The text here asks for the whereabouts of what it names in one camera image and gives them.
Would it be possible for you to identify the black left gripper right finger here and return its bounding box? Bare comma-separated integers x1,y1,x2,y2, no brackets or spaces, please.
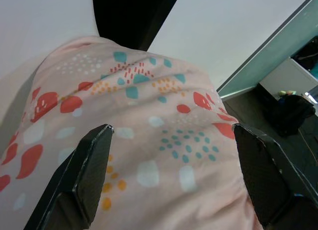
233,123,318,230

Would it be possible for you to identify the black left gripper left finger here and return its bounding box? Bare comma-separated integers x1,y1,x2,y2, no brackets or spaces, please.
23,124,114,230

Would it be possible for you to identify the pink patterned pillow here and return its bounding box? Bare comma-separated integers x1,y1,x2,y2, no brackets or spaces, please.
0,35,264,230

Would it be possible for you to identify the black backpack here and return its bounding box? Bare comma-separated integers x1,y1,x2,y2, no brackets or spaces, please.
262,94,317,138

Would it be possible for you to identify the white cabinet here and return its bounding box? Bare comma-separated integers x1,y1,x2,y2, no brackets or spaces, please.
259,57,318,102

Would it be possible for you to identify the teal glass partition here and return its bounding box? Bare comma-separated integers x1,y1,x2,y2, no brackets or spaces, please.
215,0,318,99

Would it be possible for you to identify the black upright panel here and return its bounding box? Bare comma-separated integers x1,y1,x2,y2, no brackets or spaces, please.
91,0,184,52

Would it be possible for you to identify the thin yellow wire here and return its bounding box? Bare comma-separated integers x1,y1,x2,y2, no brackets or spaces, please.
297,129,318,165

